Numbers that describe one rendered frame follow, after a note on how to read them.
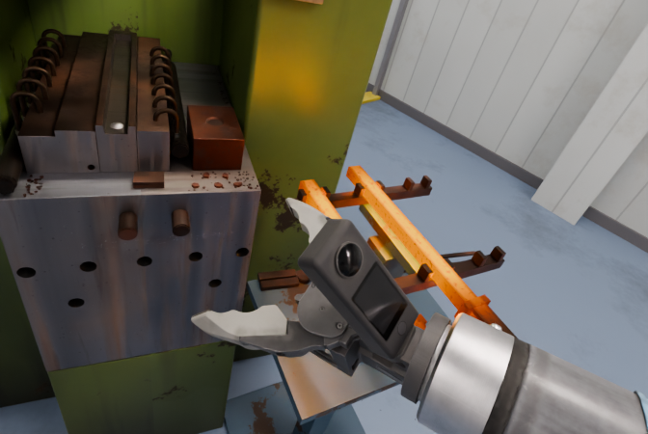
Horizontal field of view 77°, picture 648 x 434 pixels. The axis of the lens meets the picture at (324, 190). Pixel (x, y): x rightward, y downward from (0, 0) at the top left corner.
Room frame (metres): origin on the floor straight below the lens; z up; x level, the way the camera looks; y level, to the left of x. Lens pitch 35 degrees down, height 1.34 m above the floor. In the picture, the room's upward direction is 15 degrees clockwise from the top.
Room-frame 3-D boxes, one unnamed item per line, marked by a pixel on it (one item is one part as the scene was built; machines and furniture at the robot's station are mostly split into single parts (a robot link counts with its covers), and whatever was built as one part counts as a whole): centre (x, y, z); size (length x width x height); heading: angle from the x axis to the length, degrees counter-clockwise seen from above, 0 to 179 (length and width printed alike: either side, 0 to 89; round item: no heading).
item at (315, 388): (0.56, -0.14, 0.64); 0.40 x 0.30 x 0.02; 125
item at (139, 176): (0.49, 0.27, 0.92); 0.04 x 0.03 x 0.01; 116
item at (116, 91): (0.68, 0.43, 0.99); 0.42 x 0.05 x 0.01; 29
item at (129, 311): (0.71, 0.40, 0.69); 0.56 x 0.38 x 0.45; 29
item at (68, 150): (0.67, 0.45, 0.96); 0.42 x 0.20 x 0.09; 29
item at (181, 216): (0.47, 0.21, 0.87); 0.04 x 0.03 x 0.03; 29
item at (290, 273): (0.71, -0.18, 0.66); 0.60 x 0.04 x 0.01; 118
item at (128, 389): (0.71, 0.40, 0.23); 0.56 x 0.38 x 0.47; 29
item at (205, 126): (0.63, 0.22, 0.95); 0.12 x 0.09 x 0.07; 29
